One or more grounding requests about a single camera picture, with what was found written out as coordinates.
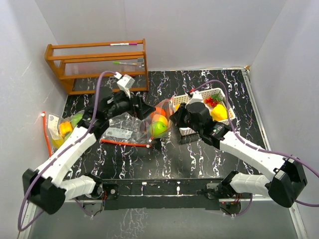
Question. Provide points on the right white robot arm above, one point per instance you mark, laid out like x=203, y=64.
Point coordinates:
x=281, y=178

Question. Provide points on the light green cabbage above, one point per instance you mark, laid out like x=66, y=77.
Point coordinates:
x=75, y=119

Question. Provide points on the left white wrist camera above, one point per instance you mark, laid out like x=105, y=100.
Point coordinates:
x=124, y=83

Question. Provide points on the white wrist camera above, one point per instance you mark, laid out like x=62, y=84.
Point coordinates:
x=196, y=97
x=124, y=83

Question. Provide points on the green lime fruit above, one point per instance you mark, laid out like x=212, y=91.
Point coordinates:
x=157, y=130

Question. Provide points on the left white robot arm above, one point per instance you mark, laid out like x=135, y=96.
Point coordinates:
x=45, y=186

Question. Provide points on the clear red zip bag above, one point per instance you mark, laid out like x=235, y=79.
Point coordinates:
x=57, y=129

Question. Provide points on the white plastic basket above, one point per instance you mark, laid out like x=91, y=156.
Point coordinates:
x=185, y=98

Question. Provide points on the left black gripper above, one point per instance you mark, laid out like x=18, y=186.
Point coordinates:
x=143, y=109

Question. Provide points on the wooden orange shelf rack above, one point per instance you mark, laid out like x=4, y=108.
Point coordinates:
x=72, y=62

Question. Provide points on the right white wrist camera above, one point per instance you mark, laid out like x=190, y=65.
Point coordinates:
x=196, y=97

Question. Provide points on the red cherry tomato bunch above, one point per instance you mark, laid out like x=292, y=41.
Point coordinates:
x=213, y=101

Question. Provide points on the yellow bell pepper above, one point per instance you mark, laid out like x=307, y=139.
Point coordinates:
x=65, y=128

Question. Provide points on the green marker pen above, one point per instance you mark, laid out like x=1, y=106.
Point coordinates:
x=124, y=63

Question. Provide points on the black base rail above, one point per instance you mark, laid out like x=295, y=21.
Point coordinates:
x=165, y=194

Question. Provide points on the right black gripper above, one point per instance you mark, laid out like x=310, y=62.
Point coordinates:
x=177, y=117

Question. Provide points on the pink white marker pen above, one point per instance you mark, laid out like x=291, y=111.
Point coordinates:
x=124, y=44

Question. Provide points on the orange fruit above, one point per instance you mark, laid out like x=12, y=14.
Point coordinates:
x=160, y=118

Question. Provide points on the yellow banana bunch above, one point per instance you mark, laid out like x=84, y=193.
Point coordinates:
x=219, y=113

